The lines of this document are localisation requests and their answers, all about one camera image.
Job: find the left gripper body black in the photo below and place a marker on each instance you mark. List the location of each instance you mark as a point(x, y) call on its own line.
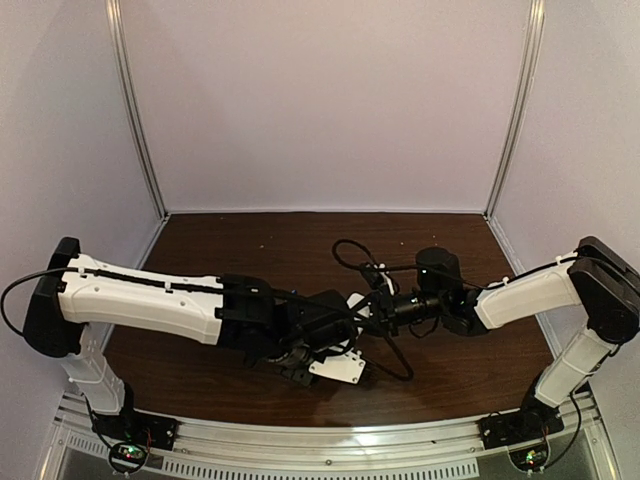
point(298, 373)

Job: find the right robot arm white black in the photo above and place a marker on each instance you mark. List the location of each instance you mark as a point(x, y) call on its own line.
point(593, 277)

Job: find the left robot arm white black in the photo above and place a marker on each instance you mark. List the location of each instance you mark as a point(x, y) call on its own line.
point(233, 312)

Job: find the left controller board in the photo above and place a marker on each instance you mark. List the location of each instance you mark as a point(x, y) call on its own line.
point(127, 458)

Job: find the controller board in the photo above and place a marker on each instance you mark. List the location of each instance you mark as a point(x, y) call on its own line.
point(529, 457)
point(127, 458)

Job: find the right controller board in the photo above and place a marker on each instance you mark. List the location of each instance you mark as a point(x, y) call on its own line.
point(529, 457)

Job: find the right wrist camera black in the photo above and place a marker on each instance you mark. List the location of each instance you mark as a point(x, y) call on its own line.
point(378, 280)

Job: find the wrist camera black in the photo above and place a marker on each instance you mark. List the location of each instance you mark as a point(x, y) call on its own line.
point(378, 280)
point(332, 332)

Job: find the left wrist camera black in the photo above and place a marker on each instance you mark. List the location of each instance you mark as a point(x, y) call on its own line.
point(332, 332)

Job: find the aluminium front rail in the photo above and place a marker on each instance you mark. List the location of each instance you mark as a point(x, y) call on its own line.
point(451, 449)

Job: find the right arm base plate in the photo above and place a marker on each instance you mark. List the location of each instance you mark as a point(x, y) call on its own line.
point(510, 427)

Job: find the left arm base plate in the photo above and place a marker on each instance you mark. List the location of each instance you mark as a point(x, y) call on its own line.
point(139, 428)

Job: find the right aluminium corner post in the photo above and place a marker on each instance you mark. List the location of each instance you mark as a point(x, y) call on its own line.
point(529, 62)

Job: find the aluminium corner post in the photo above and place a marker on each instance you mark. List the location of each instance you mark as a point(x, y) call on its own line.
point(529, 62)
point(118, 39)

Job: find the left aluminium corner post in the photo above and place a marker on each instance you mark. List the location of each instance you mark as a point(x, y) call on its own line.
point(118, 39)

